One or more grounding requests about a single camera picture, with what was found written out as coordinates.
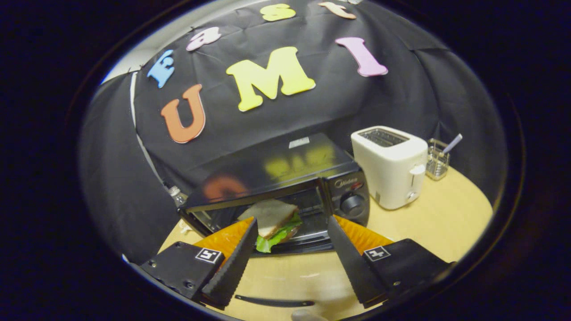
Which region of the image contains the sandwich with lettuce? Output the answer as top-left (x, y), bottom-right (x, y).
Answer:
top-left (237, 199), bottom-right (303, 254)

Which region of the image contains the white toaster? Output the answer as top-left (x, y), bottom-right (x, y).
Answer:
top-left (351, 125), bottom-right (429, 210)

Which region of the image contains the clear plastic water bottle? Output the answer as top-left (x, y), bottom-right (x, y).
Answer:
top-left (168, 186), bottom-right (188, 208)

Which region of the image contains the small wire basket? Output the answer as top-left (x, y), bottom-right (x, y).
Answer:
top-left (425, 138), bottom-right (451, 181)

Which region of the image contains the black electric oven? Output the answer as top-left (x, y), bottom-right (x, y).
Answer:
top-left (178, 132), bottom-right (371, 308)

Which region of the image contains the striped straw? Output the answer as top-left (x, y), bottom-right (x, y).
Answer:
top-left (442, 133), bottom-right (463, 155)

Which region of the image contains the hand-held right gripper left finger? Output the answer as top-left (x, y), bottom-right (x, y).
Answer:
top-left (140, 217), bottom-right (259, 309)

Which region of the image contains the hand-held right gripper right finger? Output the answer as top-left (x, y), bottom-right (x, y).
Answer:
top-left (327, 215), bottom-right (456, 309)

